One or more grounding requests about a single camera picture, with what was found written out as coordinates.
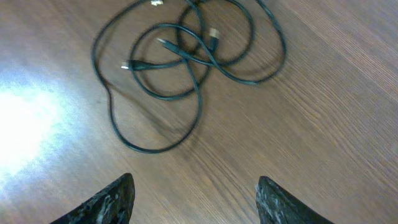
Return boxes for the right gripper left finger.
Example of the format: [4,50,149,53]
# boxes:
[52,173,135,224]

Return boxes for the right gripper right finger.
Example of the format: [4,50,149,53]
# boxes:
[256,176,333,224]

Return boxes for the black USB cable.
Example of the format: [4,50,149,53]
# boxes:
[120,0,254,101]
[155,0,287,86]
[91,0,203,154]

